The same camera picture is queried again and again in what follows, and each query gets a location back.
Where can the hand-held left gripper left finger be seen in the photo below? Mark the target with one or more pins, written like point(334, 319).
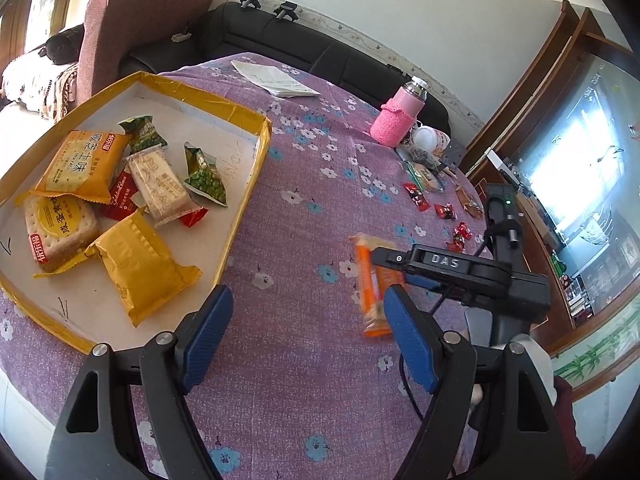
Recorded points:
point(207, 340)

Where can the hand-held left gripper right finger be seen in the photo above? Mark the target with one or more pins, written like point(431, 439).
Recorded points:
point(410, 345)

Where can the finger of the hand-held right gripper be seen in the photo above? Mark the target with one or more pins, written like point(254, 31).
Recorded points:
point(435, 285)
point(440, 260)

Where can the orange striped snack packet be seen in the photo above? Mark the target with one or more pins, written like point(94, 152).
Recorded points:
point(372, 290)

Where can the plain yellow snack packet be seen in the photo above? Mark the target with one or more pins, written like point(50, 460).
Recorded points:
point(140, 270)

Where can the yellow-edged cardboard tray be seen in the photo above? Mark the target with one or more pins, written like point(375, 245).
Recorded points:
point(210, 240)

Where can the small red snack packet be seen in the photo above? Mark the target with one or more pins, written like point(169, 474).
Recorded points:
point(192, 217)

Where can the beige biscuit packet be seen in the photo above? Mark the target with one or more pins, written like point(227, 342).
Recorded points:
point(160, 187)

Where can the green pea snack packet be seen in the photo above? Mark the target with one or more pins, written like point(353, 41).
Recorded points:
point(145, 132)
point(205, 177)

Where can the long red snack packet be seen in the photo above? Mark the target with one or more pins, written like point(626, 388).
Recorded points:
point(117, 202)

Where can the round biscuit packet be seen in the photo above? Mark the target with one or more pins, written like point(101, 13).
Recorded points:
point(55, 230)

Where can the orange cracker packet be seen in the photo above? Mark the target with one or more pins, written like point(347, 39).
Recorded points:
point(75, 165)

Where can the person's right forearm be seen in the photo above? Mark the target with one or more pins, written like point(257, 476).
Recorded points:
point(570, 430)

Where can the person's right hand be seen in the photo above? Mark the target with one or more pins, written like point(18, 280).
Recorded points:
point(545, 367)

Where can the small red candy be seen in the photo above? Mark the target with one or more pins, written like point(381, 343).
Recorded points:
point(445, 211)
point(417, 196)
point(462, 231)

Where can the brown snack packet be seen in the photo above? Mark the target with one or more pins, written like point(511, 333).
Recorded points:
point(469, 205)

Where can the green-edged biscuit packet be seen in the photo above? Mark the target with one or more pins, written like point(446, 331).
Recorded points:
point(425, 177)

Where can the grey metal plate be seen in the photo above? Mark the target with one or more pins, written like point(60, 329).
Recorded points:
point(454, 154)

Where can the white box device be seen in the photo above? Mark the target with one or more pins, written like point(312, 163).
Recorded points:
point(500, 162)

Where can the white cup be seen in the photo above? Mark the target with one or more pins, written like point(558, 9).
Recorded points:
point(430, 140)

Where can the purple floral tablecloth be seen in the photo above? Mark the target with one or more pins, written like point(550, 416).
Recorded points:
point(310, 210)

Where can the pink knit-sleeved bottle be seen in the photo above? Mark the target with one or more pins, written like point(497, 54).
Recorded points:
point(395, 117)

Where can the wooden glass cabinet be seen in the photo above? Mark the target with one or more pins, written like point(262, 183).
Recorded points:
point(550, 60)

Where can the white paper booklet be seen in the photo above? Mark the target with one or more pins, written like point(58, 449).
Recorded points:
point(275, 80)

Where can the black leather sofa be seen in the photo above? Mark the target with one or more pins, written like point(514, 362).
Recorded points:
point(300, 50)

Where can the black clamp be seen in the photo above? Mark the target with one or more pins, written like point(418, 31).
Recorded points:
point(250, 0)
point(285, 11)

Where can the small white device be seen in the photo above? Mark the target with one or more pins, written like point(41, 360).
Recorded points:
point(180, 37)

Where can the patterned brown blanket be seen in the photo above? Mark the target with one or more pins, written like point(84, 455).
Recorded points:
point(30, 85)

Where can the pink armchair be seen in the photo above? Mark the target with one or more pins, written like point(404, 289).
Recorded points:
point(125, 35)

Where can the black cushion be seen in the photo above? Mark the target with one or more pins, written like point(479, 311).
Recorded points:
point(62, 45)

